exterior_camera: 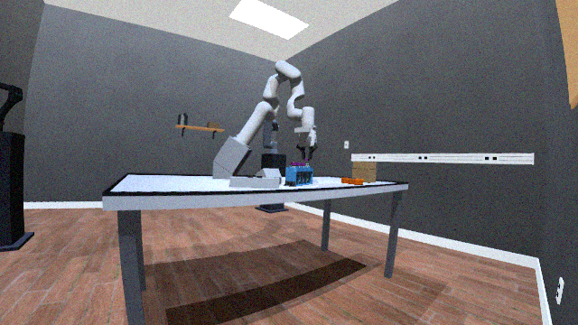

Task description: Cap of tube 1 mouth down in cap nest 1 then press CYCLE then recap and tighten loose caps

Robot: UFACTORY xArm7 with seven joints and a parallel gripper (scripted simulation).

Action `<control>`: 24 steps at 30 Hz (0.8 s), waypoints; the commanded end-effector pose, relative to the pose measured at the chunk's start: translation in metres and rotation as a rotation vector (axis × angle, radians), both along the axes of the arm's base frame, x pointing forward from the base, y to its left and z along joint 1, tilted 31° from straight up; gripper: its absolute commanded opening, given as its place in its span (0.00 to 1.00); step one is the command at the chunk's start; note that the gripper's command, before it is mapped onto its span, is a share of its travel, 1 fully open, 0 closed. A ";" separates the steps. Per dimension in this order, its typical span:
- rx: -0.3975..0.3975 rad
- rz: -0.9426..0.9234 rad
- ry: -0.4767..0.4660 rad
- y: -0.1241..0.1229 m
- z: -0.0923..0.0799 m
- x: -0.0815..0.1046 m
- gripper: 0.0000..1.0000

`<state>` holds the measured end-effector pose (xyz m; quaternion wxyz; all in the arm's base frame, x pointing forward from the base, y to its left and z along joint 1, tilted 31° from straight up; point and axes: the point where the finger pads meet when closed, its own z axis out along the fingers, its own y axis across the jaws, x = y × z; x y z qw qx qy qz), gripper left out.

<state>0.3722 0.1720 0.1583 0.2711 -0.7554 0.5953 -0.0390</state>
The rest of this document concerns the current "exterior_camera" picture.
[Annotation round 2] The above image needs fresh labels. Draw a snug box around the brown cardboard box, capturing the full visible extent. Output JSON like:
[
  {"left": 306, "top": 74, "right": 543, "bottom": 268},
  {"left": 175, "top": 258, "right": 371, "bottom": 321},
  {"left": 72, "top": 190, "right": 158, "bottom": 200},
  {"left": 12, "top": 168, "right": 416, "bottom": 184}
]
[{"left": 352, "top": 162, "right": 377, "bottom": 183}]

